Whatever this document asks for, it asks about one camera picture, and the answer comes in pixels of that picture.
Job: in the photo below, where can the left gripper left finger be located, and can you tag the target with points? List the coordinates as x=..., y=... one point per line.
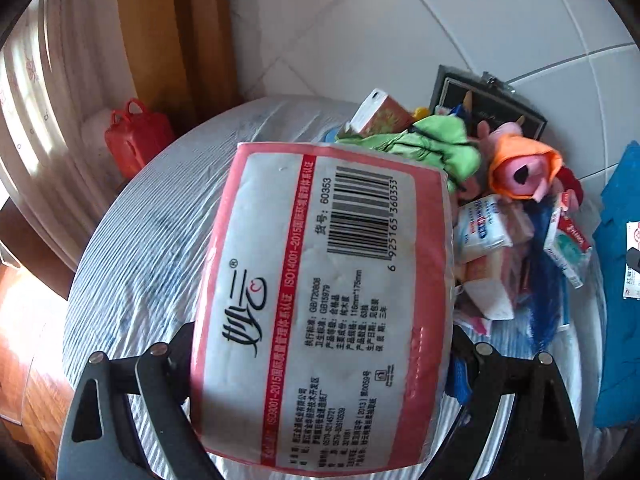
x=100, y=439

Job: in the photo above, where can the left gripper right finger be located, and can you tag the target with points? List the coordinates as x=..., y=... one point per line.
x=515, y=421

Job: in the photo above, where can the pink white tissue pack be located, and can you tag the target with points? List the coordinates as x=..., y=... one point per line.
x=324, y=320

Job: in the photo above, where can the Tylenol cold medicine box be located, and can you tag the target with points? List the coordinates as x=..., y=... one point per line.
x=568, y=248

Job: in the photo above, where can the blue storage bin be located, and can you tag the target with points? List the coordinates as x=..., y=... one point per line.
x=617, y=232

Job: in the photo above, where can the blue fuzzy brush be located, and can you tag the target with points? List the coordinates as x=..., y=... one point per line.
x=546, y=281

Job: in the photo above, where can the white blue tissue packet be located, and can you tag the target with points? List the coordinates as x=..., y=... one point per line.
x=481, y=229

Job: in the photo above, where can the red bag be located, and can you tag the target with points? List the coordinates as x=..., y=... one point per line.
x=135, y=136

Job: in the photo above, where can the pink pig red dress plush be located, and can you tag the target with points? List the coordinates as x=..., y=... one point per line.
x=565, y=183

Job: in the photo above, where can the pink pig orange hood plush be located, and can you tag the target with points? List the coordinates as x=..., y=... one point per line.
x=519, y=168

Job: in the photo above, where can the green plush frog toy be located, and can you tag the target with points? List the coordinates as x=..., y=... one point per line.
x=437, y=141

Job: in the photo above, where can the orange white carton box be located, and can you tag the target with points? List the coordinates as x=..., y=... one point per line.
x=379, y=113

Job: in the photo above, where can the dark framed box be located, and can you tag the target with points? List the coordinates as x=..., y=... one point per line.
x=476, y=98

